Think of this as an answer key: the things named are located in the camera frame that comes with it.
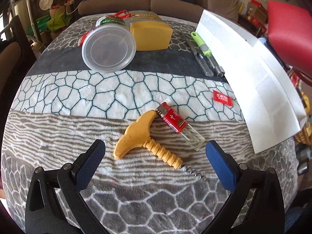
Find metal grater tool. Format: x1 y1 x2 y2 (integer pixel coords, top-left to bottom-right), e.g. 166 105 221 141
182 32 215 76

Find red gift boxes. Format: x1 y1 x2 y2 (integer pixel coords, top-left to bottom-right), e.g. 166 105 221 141
246 0 269 30

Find yellow handled corkscrew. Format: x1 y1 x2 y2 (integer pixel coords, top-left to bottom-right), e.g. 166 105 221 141
113 110 207 179

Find small red candy packet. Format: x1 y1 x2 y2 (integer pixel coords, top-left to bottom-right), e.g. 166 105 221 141
212 90 233 105

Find brown sofa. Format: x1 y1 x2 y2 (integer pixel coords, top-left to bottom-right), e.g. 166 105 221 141
78 0 242 25

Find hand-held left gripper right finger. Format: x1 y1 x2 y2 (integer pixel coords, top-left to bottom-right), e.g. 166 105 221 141
202 140 285 234

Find yellow box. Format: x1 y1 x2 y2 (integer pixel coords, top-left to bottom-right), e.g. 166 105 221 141
130 13 173 51

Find red pouch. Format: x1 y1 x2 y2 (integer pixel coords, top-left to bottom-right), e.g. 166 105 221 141
267 0 312 86

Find grey patterned blanket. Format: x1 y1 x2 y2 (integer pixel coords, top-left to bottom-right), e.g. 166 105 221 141
0 11 299 234

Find red labelled lighter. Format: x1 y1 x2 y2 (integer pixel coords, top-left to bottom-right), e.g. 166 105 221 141
155 102 206 151

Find clear plastic jar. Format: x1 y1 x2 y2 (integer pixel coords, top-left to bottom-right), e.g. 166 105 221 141
82 16 136 73

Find white rectangular box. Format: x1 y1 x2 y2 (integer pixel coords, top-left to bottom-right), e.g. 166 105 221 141
196 9 308 154

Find wicker basket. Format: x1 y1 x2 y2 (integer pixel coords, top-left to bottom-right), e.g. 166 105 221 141
294 124 312 147

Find round tin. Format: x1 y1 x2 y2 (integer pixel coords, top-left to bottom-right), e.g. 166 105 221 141
39 0 55 10

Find green handled peeler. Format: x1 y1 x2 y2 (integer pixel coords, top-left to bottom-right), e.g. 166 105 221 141
191 32 225 77

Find brown armchair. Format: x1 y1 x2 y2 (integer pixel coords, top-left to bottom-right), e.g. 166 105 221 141
0 15 32 64

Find long red plastic tool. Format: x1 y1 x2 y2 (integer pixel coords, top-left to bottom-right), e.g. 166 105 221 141
78 32 90 47

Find white garment steamer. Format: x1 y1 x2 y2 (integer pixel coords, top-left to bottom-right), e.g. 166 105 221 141
24 0 44 51

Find green bag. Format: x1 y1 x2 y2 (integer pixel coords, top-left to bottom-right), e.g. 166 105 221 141
46 12 66 30

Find red and white packet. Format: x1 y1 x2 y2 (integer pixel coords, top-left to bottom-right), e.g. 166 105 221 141
113 10 129 20

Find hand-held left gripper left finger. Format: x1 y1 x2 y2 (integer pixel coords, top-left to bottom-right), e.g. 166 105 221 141
25 139 106 234

